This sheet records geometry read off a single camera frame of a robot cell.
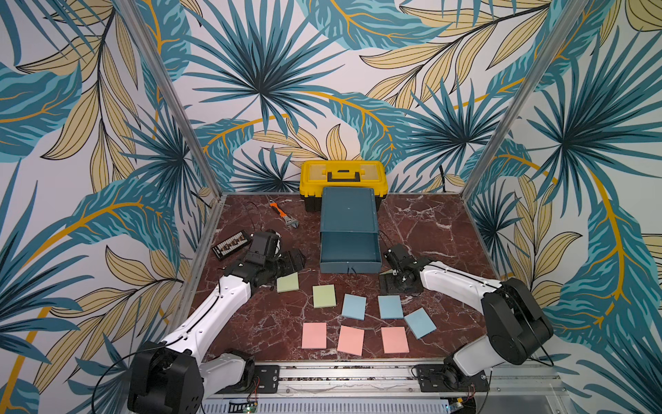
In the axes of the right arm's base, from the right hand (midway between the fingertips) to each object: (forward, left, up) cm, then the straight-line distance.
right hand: (395, 285), depth 91 cm
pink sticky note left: (-16, +28, -1) cm, 32 cm away
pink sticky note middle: (-17, +17, -1) cm, 24 cm away
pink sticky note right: (-18, +3, -1) cm, 18 cm away
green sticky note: (+3, +38, -1) cm, 38 cm away
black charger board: (+18, +61, +1) cm, 64 cm away
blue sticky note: (-6, +15, -2) cm, 16 cm away
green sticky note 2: (-2, +25, -2) cm, 25 cm away
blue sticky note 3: (-13, -6, -1) cm, 14 cm away
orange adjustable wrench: (+28, +37, +1) cm, 47 cm away
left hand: (+2, +34, +12) cm, 36 cm away
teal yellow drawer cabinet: (+10, +16, +15) cm, 24 cm away
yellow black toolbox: (+41, +28, +16) cm, 52 cm away
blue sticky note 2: (-8, +3, 0) cm, 8 cm away
